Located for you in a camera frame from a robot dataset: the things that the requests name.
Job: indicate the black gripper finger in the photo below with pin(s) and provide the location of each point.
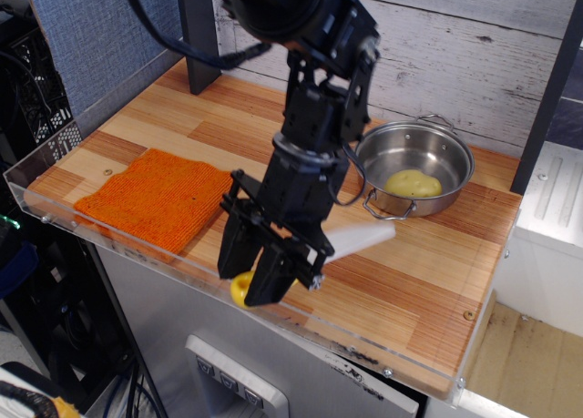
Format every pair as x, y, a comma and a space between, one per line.
274, 274
239, 247

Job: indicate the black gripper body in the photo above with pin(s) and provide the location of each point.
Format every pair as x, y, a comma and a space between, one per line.
292, 201

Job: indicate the yellow handled white toy knife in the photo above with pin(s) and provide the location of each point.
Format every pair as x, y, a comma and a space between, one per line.
345, 241

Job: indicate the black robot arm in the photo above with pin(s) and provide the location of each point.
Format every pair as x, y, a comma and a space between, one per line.
332, 51

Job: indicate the orange knitted cloth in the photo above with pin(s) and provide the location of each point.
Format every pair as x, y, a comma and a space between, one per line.
162, 199

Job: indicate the silver toy fridge cabinet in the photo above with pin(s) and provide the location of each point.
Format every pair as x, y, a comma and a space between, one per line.
207, 358

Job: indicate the clear acrylic table guard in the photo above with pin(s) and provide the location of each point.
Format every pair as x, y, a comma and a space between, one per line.
411, 305

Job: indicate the yellow toy potato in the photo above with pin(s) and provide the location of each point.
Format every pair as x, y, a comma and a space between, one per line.
413, 183

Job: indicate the small steel pot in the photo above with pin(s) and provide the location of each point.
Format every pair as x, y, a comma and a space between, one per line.
427, 145

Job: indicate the black plastic crate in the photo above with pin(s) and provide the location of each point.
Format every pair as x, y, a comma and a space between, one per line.
40, 97

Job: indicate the white side counter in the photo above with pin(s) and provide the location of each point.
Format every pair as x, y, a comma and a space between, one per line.
540, 273

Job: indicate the dark grey left post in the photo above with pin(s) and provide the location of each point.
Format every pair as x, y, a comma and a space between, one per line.
199, 30

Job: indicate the dark grey post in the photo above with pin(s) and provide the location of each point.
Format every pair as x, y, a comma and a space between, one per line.
199, 30
566, 57

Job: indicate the dark grey right post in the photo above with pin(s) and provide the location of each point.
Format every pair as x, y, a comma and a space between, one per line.
566, 57

